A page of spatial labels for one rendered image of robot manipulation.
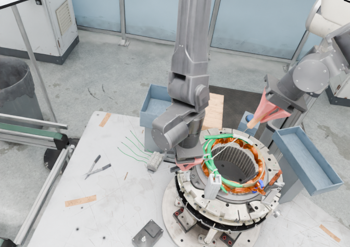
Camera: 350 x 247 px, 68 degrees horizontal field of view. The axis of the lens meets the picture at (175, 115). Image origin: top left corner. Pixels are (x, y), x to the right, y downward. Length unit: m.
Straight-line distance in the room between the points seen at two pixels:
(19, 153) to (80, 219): 1.35
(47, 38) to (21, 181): 1.41
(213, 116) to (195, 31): 0.54
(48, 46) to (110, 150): 1.93
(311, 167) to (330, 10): 0.51
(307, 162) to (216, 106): 0.38
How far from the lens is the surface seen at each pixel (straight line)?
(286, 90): 0.59
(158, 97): 1.13
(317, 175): 1.04
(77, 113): 2.49
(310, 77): 0.51
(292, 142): 1.09
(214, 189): 0.72
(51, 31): 2.86
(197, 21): 0.51
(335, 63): 0.51
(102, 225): 1.07
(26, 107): 2.19
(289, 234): 1.18
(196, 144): 0.64
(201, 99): 0.53
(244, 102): 2.73
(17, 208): 2.10
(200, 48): 0.52
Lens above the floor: 1.77
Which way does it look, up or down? 47 degrees down
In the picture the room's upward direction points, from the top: 8 degrees clockwise
